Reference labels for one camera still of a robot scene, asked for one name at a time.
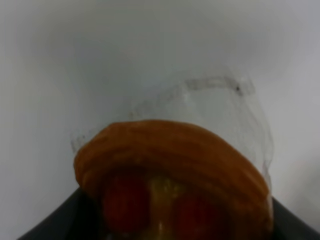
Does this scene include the fruit tart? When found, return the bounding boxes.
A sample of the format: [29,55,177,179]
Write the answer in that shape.
[71,73,274,240]

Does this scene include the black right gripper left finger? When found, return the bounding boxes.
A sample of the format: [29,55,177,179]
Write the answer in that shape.
[20,189,105,240]

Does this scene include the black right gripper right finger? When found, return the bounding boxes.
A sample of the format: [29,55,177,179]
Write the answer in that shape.
[271,198,320,240]

